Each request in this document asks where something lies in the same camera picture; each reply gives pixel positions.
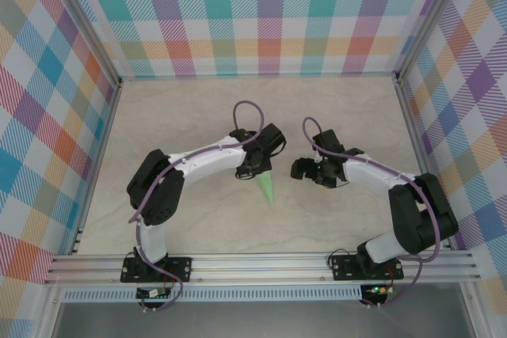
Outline light green paper sheet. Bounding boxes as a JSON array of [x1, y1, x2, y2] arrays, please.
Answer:
[[255, 169, 276, 207]]

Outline grey metal sheet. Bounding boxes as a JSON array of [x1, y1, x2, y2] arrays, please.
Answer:
[[51, 300, 475, 338]]

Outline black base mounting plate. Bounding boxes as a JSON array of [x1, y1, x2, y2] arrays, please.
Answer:
[[330, 253, 404, 282], [120, 255, 194, 283]]

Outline circuit board with green light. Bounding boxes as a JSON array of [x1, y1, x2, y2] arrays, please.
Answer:
[[363, 284, 392, 296]]

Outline black circuit board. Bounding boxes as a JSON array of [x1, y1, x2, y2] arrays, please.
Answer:
[[135, 287, 172, 300]]

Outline purple cable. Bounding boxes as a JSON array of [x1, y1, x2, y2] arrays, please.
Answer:
[[128, 100, 266, 313], [302, 116, 443, 311]]

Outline aluminium frame rail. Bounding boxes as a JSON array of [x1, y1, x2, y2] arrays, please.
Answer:
[[395, 76, 455, 252], [69, 79, 124, 256], [117, 71, 400, 82]]

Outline wide grooved aluminium rail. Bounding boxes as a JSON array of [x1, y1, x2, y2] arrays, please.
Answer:
[[43, 249, 482, 287]]

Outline red and black wires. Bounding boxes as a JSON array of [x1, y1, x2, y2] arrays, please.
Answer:
[[382, 266, 398, 295], [161, 268, 179, 295]]

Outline perforated metal cable tray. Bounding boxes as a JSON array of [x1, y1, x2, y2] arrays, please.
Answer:
[[61, 287, 364, 302]]

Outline short aluminium frame post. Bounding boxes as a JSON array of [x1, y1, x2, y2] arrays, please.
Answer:
[[459, 282, 488, 338], [37, 285, 64, 338]]

